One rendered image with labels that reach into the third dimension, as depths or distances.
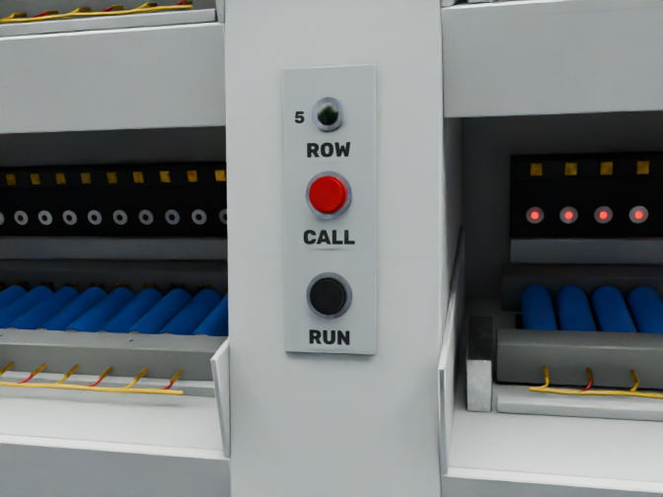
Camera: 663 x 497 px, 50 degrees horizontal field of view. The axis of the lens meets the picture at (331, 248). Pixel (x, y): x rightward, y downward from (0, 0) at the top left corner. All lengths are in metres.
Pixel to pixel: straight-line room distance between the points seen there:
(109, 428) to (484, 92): 0.24
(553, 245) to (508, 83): 0.18
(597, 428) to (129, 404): 0.23
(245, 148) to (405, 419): 0.14
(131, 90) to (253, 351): 0.13
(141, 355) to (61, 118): 0.13
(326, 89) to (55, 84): 0.13
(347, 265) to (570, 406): 0.13
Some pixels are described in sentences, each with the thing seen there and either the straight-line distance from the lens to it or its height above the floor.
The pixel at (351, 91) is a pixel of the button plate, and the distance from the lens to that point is 0.31.
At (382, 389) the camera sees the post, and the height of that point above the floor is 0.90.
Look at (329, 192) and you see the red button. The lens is 0.30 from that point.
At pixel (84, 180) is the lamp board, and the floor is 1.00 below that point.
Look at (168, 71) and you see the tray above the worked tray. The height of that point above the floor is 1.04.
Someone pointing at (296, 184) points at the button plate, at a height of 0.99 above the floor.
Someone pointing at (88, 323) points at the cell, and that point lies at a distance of 0.46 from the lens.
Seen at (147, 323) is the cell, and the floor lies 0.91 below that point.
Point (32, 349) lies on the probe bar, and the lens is 0.43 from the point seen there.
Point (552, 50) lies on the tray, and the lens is 0.31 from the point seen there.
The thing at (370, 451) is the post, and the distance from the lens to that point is 0.32.
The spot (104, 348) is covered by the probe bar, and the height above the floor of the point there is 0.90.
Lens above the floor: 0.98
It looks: 3 degrees down
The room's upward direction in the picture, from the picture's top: straight up
